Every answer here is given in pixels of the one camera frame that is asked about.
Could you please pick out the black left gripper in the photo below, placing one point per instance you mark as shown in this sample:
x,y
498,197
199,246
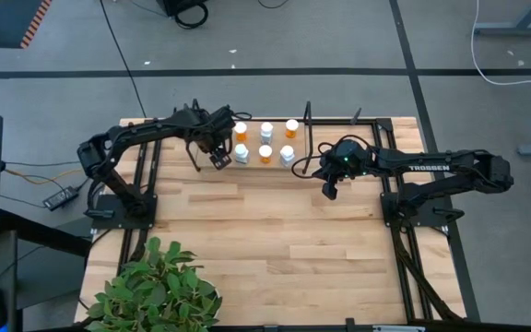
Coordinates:
x,y
212,129

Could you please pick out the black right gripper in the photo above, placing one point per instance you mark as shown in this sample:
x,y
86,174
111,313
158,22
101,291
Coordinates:
x,y
348,161

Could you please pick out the white medicine bottle blue label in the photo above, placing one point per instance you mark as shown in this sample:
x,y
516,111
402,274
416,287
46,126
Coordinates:
x,y
287,152
241,150
267,128

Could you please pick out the orange pill bottle white cap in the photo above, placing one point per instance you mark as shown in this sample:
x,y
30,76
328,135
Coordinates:
x,y
265,151
291,126
240,128

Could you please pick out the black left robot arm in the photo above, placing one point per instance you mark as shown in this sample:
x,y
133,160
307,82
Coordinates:
x,y
145,131

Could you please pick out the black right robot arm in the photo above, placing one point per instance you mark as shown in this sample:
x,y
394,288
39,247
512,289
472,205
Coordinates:
x,y
431,166

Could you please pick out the green potted plant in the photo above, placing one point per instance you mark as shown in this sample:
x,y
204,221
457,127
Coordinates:
x,y
155,290

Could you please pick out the black box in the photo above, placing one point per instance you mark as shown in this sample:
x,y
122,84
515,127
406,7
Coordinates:
x,y
173,5

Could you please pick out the black power adapter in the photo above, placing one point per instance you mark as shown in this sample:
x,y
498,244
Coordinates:
x,y
60,198

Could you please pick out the black desk support beam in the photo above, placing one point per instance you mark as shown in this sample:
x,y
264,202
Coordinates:
x,y
39,230

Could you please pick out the black crossbar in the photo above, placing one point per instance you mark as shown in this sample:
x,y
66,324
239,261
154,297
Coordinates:
x,y
477,326

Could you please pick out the blue grey desk leg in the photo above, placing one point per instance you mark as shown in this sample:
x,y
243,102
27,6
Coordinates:
x,y
514,29

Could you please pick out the black mat orange striped border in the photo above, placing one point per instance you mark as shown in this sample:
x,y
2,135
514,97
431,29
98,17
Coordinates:
x,y
3,23

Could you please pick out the black metal rail frame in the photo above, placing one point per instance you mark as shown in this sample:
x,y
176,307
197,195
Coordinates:
x,y
339,122

